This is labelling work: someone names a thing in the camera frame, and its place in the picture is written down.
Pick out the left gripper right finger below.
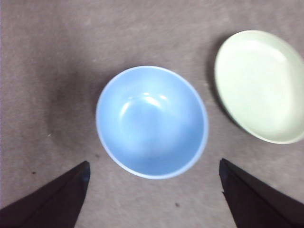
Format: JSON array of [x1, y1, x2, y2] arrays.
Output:
[[218, 158, 304, 228]]

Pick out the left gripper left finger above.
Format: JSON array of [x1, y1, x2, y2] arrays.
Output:
[[0, 161, 91, 228]]

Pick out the green round plate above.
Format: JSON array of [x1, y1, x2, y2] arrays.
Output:
[[213, 29, 304, 145]]

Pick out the blue ribbed bowl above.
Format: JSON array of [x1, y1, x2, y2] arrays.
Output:
[[95, 66, 209, 180]]

